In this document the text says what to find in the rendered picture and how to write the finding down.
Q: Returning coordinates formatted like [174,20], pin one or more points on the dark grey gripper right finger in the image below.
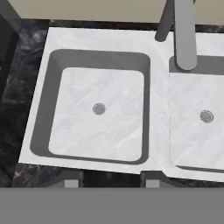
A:
[151,176]

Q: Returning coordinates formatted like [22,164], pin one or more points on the grey sink tap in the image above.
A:
[184,35]

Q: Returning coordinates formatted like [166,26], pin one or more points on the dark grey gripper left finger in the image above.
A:
[73,176]

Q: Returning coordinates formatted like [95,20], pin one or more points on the white marble double sink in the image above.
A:
[100,96]

